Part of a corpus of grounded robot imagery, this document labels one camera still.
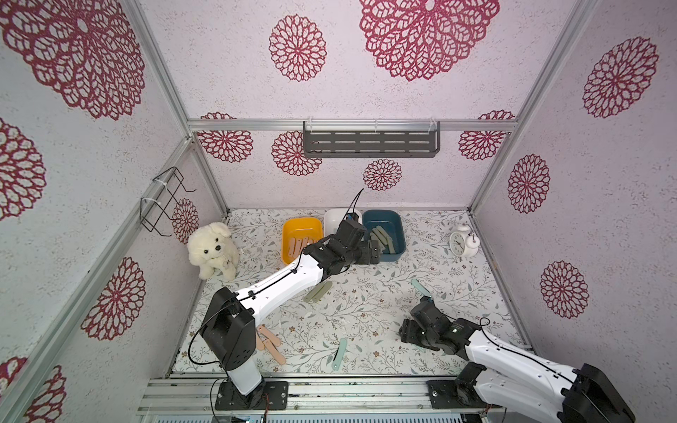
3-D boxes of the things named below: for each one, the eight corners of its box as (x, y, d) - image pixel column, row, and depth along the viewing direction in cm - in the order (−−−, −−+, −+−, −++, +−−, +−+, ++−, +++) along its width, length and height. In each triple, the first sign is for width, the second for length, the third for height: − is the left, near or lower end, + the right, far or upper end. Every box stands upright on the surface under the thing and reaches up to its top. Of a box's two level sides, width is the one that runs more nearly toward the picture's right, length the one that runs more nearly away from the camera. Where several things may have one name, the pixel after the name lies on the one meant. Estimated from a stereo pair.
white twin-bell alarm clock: (457, 263, 105) (469, 244, 95) (446, 244, 111) (456, 224, 101) (468, 261, 105) (482, 242, 96) (456, 242, 112) (468, 222, 102)
